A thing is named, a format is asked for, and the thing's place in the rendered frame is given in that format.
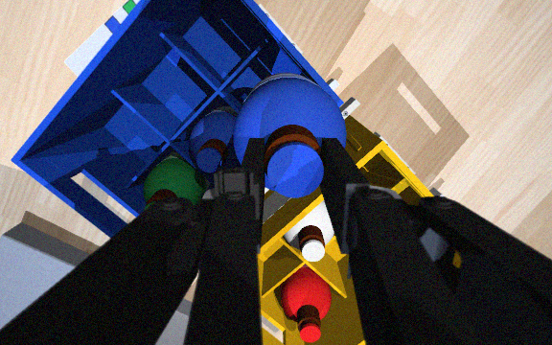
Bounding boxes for green bottle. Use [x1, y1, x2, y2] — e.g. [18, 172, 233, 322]
[143, 150, 211, 211]

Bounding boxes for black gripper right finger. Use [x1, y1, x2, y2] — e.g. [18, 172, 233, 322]
[320, 138, 552, 345]

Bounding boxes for yellow divided crate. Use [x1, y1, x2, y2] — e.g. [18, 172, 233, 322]
[258, 115, 434, 345]

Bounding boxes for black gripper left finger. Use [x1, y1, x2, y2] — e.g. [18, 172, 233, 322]
[0, 138, 265, 345]

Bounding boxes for white bottle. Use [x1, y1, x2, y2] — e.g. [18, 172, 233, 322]
[284, 200, 334, 262]

